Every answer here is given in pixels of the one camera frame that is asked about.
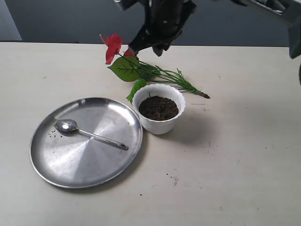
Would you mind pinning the round steel plate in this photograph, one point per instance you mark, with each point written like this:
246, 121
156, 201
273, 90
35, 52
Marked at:
77, 161

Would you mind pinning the artificial red flower plant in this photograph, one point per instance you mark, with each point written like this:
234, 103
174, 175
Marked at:
129, 68

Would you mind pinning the metal spoon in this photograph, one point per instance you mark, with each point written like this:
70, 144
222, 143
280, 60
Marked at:
69, 126

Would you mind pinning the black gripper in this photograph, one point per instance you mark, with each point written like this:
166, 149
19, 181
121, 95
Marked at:
164, 20

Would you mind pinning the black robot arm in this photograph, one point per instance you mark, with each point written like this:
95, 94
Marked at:
287, 11

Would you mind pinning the white scalloped flower pot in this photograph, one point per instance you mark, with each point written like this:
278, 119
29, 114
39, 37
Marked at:
158, 106

